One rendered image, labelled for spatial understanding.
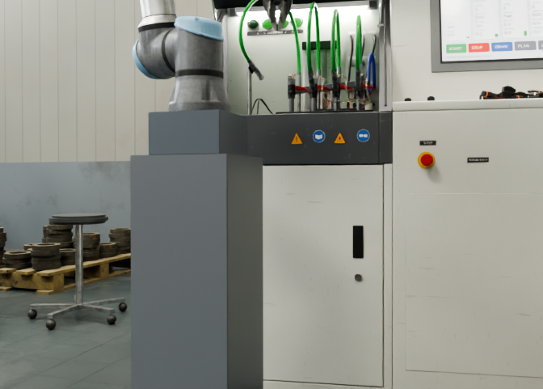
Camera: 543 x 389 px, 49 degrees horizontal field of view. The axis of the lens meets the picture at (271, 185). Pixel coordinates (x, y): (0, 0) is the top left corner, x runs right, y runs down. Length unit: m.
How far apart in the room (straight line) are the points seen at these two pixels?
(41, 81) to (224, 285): 4.82
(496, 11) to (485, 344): 1.11
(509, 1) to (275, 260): 1.20
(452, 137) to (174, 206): 0.91
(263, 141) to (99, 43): 3.90
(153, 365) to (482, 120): 1.16
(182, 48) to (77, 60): 4.36
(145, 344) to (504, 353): 1.07
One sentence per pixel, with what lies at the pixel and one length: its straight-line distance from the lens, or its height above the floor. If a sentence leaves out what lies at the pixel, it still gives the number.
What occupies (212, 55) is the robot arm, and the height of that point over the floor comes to 1.03.
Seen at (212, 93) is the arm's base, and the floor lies 0.94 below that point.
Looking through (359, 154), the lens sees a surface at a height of 0.82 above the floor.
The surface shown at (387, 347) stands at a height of 0.23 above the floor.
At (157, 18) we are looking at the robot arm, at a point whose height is 1.14.
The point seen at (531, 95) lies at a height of 1.00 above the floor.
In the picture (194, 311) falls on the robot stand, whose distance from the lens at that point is 1.35.
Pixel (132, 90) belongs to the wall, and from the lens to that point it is 5.41.
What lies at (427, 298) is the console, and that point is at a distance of 1.89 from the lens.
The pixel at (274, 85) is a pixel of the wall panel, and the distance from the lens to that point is 2.46.
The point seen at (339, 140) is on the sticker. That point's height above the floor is 0.86.
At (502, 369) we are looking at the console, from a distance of 1.97.
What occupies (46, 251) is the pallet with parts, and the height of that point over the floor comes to 0.26.
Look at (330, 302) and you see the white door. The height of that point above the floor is 0.36.
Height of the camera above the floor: 0.75
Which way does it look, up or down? 1 degrees down
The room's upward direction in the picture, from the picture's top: straight up
